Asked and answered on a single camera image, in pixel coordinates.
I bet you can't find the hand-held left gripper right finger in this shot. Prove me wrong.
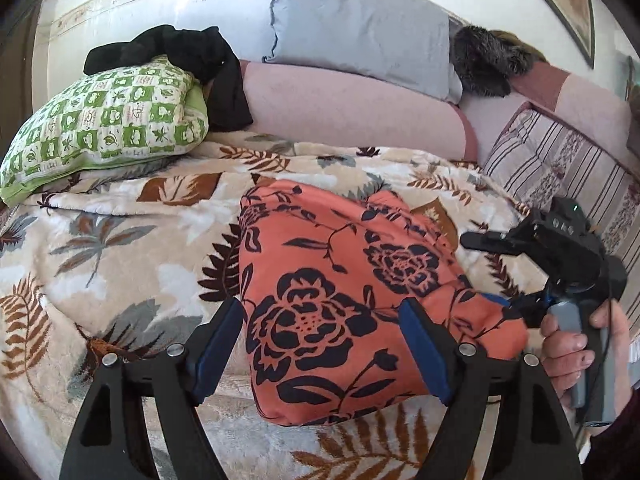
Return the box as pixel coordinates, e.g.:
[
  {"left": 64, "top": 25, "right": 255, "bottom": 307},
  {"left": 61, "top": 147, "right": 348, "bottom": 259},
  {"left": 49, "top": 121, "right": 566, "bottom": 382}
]
[{"left": 398, "top": 296, "right": 583, "bottom": 480}]

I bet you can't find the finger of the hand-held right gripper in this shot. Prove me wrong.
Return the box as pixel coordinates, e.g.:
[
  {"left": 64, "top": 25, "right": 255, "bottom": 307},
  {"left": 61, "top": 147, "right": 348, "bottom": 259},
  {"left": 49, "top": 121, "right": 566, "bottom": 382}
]
[
  {"left": 460, "top": 229, "right": 536, "bottom": 258},
  {"left": 495, "top": 287, "right": 557, "bottom": 329}
]

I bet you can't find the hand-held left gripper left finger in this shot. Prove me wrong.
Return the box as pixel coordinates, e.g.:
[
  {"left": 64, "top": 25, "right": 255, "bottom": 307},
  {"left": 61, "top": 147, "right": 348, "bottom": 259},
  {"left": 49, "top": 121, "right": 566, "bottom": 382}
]
[{"left": 59, "top": 296, "right": 247, "bottom": 480}]

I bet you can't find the orange floral garment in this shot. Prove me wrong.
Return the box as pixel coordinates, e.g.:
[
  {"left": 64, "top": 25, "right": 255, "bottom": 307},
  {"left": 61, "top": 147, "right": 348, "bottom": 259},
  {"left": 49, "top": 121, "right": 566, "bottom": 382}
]
[{"left": 237, "top": 179, "right": 530, "bottom": 427}]

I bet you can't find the person's right forearm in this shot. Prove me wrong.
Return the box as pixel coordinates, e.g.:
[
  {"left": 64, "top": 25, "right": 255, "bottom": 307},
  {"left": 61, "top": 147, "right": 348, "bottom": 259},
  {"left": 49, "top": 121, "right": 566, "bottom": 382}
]
[{"left": 587, "top": 400, "right": 640, "bottom": 480}]

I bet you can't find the person's right hand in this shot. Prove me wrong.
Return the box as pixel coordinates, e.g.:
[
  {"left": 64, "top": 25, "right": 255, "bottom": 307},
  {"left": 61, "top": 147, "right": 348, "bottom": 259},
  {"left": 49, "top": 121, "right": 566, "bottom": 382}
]
[{"left": 540, "top": 300, "right": 635, "bottom": 413}]

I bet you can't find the striped floral cushion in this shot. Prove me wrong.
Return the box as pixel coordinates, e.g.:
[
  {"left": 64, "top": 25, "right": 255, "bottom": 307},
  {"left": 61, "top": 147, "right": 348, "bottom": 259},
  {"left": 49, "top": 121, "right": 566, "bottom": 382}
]
[{"left": 482, "top": 101, "right": 640, "bottom": 281}]

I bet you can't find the leaf print blanket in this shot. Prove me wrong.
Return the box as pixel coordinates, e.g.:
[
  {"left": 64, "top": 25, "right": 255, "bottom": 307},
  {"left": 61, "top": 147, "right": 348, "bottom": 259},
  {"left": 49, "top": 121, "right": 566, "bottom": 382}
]
[{"left": 0, "top": 140, "right": 576, "bottom": 480}]

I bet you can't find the pink sofa backrest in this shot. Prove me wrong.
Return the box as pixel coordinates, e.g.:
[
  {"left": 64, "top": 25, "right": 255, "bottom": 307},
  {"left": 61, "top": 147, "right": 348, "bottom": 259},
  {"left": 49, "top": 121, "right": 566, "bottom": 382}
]
[{"left": 460, "top": 62, "right": 640, "bottom": 181}]

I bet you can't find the dark fur item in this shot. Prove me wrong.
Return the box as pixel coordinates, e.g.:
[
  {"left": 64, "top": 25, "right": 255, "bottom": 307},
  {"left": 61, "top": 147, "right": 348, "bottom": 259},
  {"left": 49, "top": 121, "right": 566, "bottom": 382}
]
[{"left": 452, "top": 25, "right": 536, "bottom": 98}]

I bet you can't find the pink bolster cushion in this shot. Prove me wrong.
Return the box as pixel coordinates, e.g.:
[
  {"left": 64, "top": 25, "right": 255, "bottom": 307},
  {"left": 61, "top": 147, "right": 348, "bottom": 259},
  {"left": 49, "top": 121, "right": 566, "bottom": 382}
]
[{"left": 239, "top": 59, "right": 478, "bottom": 163}]

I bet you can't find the olive cloth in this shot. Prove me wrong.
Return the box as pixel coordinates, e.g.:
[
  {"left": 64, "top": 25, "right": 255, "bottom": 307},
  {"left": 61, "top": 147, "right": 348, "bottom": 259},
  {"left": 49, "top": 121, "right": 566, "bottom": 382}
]
[{"left": 492, "top": 30, "right": 546, "bottom": 68}]

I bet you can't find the grey pillow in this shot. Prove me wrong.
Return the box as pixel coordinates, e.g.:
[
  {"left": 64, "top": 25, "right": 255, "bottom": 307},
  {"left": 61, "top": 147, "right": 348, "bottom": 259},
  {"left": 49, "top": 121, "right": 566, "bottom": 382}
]
[{"left": 262, "top": 0, "right": 463, "bottom": 103}]

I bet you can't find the green checked pillow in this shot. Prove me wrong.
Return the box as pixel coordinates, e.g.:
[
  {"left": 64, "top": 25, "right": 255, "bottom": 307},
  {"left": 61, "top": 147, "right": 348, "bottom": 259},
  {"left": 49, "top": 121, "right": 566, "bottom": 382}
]
[{"left": 0, "top": 54, "right": 210, "bottom": 207}]

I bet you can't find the black garment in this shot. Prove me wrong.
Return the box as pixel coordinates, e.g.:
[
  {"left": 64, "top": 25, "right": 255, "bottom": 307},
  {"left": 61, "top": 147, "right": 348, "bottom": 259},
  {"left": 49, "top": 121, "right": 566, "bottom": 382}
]
[{"left": 83, "top": 24, "right": 254, "bottom": 131}]

